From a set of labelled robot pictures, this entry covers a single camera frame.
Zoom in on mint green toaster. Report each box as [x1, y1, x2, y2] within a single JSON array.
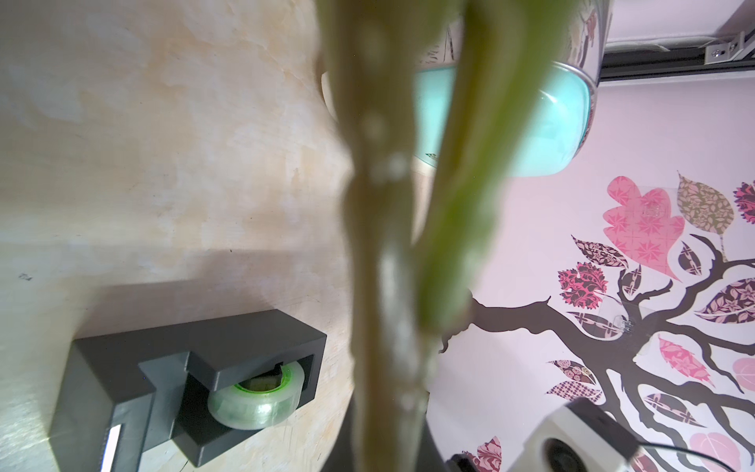
[[317, 1, 613, 177]]

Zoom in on clear tape roll green core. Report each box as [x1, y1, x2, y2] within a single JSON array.
[[208, 362, 306, 431]]

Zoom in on peach artificial rose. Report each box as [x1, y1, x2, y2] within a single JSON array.
[[317, 1, 427, 471]]

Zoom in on black tape dispenser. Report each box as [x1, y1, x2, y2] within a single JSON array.
[[49, 310, 326, 471]]

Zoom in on rear aluminium frame rail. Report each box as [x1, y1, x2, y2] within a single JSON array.
[[600, 30, 754, 82]]

